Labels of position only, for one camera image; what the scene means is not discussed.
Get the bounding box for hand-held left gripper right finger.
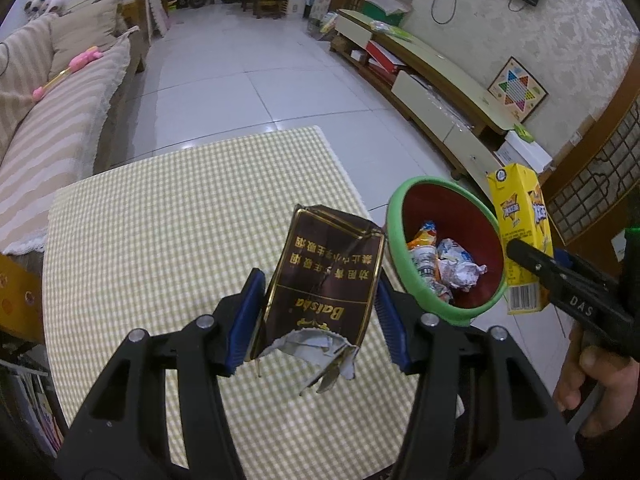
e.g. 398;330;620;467
375;276;583;480

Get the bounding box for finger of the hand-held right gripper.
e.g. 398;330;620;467
507;237;566;301
552;250;621;292

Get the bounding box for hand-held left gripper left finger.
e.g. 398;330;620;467
52;267;266;480

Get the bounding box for yellow snack box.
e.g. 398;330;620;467
487;163;555;316

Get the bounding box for green-rimmed red bin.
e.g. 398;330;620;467
386;176;511;326

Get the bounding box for dark brown torn carton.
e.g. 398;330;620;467
249;204;386;393

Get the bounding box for person's right hand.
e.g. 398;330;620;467
552;327;640;436

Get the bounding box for crumpled grey newspaper ball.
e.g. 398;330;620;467
411;247;451;306

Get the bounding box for white crumpled paper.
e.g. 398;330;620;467
437;239;488;291

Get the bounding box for wooden lattice door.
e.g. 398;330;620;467
542;75;640;271

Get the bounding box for white cardboard box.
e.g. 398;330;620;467
495;127;553;173

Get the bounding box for yellow checked tablecloth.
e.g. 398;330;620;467
42;126;463;480

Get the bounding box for star checkers board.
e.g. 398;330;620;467
487;56;549;123

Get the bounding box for long cream television stand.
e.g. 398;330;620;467
330;8;516;181

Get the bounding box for stack of colourful books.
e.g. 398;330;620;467
0;355;68;461

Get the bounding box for red book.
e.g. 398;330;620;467
365;40;406;73

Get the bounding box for green packet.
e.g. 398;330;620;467
370;20;413;43

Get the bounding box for striped beige sofa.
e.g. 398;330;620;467
0;0;143;256

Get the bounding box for open green and white box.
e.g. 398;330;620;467
361;0;416;26

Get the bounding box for pink toy wand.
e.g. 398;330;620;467
32;46;101;98

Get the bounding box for beige pillow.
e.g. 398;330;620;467
47;0;123;66

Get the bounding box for panda plush toys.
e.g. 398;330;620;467
22;0;66;16

